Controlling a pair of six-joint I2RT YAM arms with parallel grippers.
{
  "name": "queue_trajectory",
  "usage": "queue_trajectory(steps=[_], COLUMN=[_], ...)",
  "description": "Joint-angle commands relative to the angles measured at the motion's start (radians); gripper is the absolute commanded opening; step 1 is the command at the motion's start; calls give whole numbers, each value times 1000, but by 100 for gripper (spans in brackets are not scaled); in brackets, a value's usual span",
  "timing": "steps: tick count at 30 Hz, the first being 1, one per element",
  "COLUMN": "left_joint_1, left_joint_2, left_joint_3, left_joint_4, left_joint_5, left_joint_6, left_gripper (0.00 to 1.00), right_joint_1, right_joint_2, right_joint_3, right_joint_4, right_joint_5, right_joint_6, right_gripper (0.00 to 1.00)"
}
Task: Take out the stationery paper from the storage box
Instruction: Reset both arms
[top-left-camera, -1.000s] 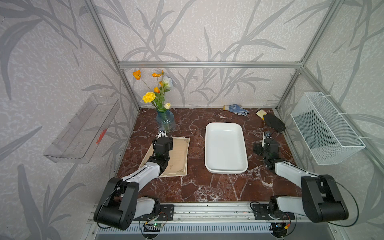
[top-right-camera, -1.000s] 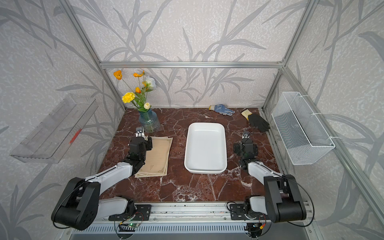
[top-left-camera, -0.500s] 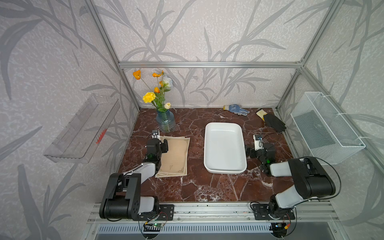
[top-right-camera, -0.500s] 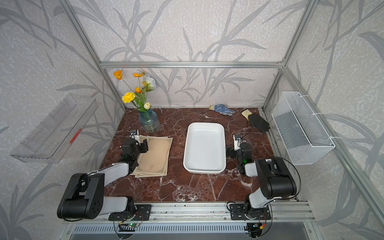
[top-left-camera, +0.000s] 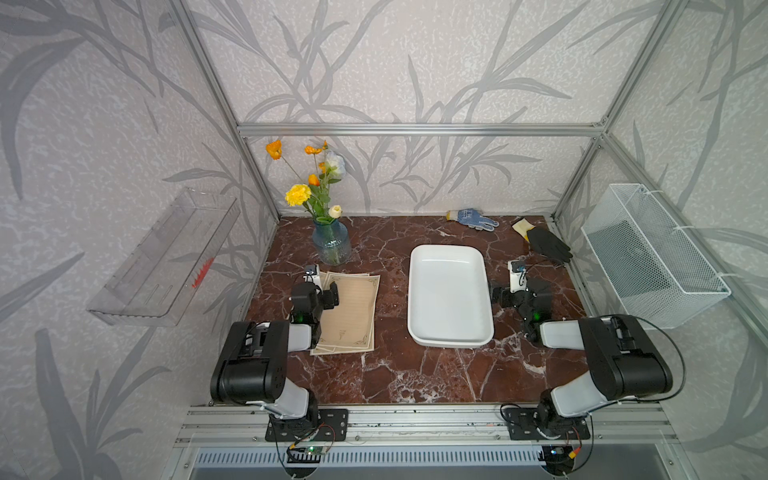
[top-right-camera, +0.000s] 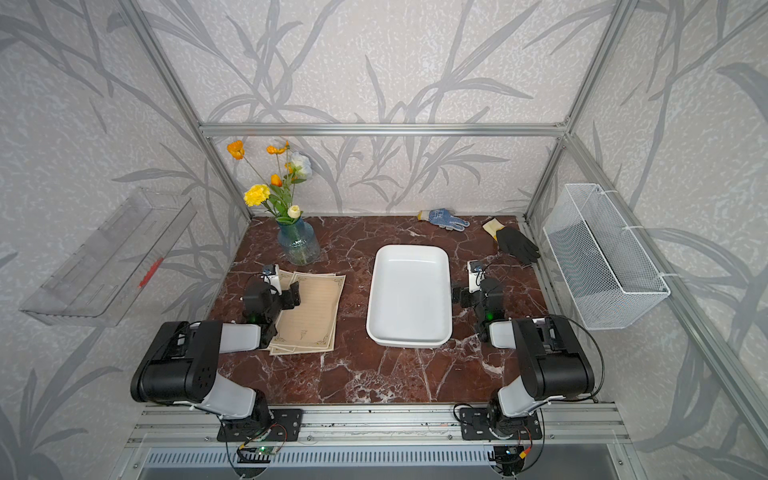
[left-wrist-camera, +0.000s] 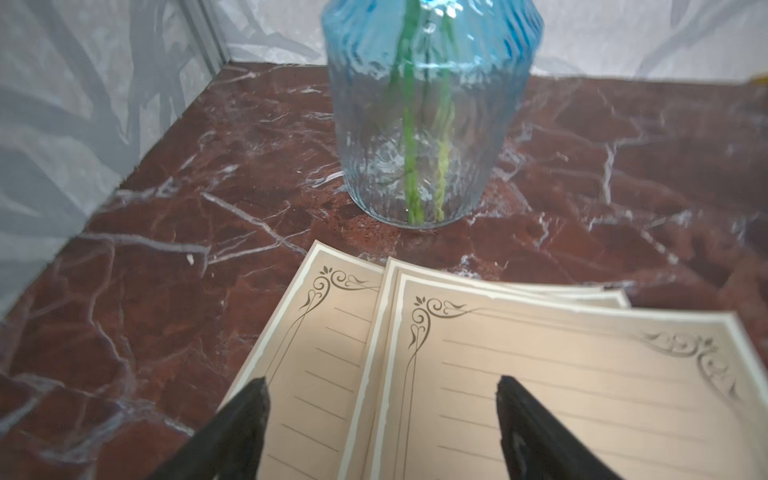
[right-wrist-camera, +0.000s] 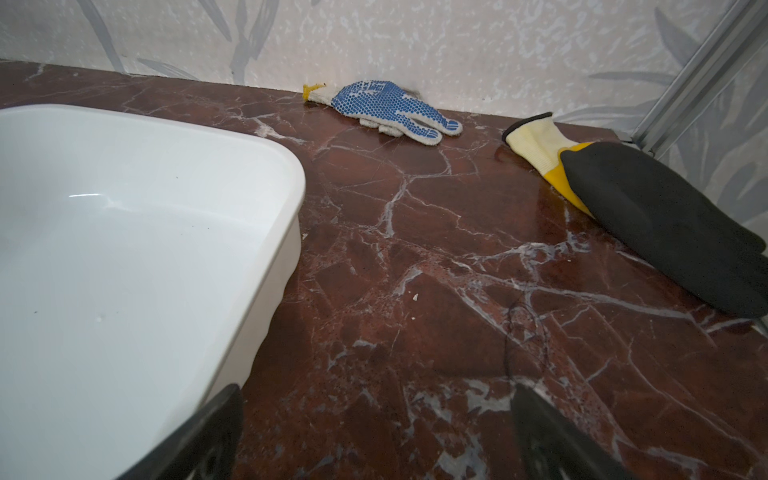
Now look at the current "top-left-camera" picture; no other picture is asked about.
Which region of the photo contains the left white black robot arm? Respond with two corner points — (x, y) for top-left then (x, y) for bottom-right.
(210, 281), (340, 429)

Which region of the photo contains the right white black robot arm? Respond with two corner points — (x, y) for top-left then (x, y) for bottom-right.
(489, 282), (674, 438)

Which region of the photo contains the white storage box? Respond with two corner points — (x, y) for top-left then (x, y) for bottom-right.
(407, 245), (494, 349)

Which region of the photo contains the glass vase with flowers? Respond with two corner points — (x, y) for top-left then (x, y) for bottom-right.
(265, 140), (351, 266)

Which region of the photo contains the blue dotted work glove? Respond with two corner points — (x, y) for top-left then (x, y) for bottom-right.
(446, 208), (499, 232)

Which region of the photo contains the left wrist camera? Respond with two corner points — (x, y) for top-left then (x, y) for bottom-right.
(303, 264), (322, 288)

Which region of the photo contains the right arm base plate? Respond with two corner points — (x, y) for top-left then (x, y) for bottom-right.
(499, 403), (592, 442)

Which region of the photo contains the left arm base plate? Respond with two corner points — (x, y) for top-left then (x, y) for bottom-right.
(265, 408), (349, 442)

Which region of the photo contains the white wire mesh basket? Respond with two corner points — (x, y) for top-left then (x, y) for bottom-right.
(582, 183), (732, 330)

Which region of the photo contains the clear plastic wall shelf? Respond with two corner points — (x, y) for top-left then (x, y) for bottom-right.
(86, 187), (241, 327)

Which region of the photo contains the aluminium front rail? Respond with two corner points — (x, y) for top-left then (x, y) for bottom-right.
(173, 403), (679, 448)

